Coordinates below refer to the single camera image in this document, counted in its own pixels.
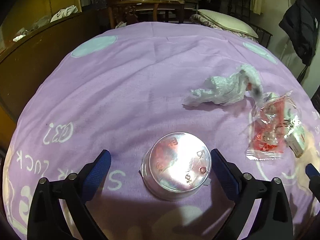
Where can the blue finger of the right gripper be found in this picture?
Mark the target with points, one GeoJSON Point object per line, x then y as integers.
{"type": "Point", "coordinates": [313, 175]}

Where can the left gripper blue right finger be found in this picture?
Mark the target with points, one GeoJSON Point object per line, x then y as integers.
{"type": "Point", "coordinates": [227, 174]}

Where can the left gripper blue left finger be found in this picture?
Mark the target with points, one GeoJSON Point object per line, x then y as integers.
{"type": "Point", "coordinates": [94, 173]}

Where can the white red medicine box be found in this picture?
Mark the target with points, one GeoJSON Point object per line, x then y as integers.
{"type": "Point", "coordinates": [295, 140]}

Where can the red clear plastic wrapper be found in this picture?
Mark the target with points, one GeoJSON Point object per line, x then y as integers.
{"type": "Point", "coordinates": [276, 123]}

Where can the purple printed bed sheet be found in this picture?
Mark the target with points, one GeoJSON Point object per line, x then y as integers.
{"type": "Point", "coordinates": [123, 90]}

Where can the black hanging jacket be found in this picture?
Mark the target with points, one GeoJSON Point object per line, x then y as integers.
{"type": "Point", "coordinates": [300, 25]}

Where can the cream pillow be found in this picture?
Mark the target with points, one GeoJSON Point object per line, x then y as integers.
{"type": "Point", "coordinates": [227, 22]}

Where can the floral folded quilt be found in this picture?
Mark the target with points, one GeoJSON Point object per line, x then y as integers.
{"type": "Point", "coordinates": [197, 19]}

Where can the small white tissue on cabinet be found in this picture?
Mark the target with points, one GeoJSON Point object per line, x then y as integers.
{"type": "Point", "coordinates": [19, 37]}

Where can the white cloth on cabinet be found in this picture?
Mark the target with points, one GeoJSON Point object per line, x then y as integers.
{"type": "Point", "coordinates": [62, 13]}

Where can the wooden armchair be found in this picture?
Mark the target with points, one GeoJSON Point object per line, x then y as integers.
{"type": "Point", "coordinates": [125, 11]}

